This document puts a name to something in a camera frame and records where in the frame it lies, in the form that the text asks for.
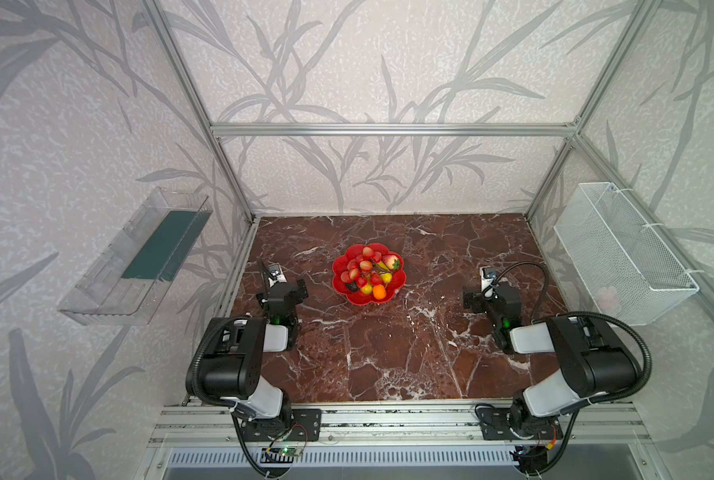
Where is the red flower-shaped fruit bowl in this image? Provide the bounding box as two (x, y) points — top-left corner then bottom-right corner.
(332, 247), (407, 306)

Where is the green circuit board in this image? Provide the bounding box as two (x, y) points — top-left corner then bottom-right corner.
(263, 445), (306, 463)

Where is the red fake peach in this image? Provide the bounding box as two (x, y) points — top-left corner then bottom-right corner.
(382, 255), (402, 271)

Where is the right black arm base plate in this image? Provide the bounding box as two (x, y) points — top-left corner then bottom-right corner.
(474, 403), (564, 442)

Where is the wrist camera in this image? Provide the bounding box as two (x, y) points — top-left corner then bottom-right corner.
(267, 263), (287, 286)
(479, 267), (498, 292)

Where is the pink object in basket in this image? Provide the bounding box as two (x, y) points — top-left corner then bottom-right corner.
(594, 286), (623, 317)

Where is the small fake orange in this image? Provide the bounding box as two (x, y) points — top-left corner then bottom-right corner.
(372, 284), (387, 301)

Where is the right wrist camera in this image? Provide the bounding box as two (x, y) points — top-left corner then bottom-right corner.
(479, 267), (498, 292)

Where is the red fake cherry tomato bunch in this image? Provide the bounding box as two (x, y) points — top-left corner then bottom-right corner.
(332, 243), (390, 283)

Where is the white wire mesh basket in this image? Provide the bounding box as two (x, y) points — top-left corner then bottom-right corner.
(554, 182), (700, 326)

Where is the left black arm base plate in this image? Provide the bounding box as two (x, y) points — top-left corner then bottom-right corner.
(240, 408), (322, 442)

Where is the aluminium front rail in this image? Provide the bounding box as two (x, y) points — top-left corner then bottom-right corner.
(147, 399), (653, 448)

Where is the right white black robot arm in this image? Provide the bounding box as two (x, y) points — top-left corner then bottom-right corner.
(463, 284), (653, 440)

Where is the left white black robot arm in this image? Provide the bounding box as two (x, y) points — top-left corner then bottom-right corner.
(185, 279), (308, 425)

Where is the clear plastic wall bin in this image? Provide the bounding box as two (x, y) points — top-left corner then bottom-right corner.
(58, 187), (213, 326)

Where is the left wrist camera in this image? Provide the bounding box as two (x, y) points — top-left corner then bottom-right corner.
(267, 263), (287, 286)

